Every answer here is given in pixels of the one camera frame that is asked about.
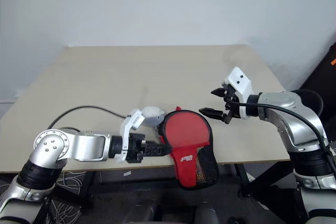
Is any red black paddle case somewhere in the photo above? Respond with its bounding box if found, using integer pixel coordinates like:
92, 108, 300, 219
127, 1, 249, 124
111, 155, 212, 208
156, 106, 220, 190

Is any black metal table frame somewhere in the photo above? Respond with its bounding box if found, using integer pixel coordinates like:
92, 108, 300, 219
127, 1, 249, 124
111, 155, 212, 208
52, 162, 300, 209

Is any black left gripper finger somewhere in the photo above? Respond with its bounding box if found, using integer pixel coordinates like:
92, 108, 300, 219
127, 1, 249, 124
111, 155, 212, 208
143, 148, 170, 157
144, 141, 172, 150

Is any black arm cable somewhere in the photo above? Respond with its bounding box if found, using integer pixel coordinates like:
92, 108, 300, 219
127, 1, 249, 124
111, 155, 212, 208
229, 100, 336, 180
48, 105, 131, 132

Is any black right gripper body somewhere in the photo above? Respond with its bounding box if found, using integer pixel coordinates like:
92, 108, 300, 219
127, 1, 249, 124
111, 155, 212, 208
222, 83, 242, 125

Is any black chair at right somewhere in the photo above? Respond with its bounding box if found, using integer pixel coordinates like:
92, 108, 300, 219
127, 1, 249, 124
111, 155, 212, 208
299, 42, 336, 120

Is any red table tennis paddle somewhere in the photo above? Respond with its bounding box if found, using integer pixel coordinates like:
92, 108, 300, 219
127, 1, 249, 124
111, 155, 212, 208
164, 115, 208, 148

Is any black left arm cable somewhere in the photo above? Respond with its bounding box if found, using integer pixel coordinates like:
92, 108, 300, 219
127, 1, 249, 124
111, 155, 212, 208
48, 105, 131, 132

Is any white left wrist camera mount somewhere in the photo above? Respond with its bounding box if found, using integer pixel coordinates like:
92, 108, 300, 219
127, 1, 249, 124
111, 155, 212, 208
119, 106, 165, 164

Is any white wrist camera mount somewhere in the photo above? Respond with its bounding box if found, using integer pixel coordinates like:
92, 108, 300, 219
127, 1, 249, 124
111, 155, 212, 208
119, 106, 165, 164
222, 66, 254, 120

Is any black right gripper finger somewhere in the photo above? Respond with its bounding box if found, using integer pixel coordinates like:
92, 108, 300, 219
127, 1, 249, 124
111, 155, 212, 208
211, 87, 227, 99
198, 107, 228, 123

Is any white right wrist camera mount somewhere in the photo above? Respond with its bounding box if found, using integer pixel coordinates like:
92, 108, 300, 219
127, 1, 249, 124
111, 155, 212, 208
222, 66, 254, 120

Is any dark rounded shape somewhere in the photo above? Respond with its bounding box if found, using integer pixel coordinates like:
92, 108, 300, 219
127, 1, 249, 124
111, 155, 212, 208
193, 207, 220, 224

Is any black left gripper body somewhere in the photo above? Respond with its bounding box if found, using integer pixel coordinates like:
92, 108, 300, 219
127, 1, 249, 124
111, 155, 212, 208
125, 132, 148, 164

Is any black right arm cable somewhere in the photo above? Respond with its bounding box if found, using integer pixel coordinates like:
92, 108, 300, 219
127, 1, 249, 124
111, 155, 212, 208
229, 100, 336, 180

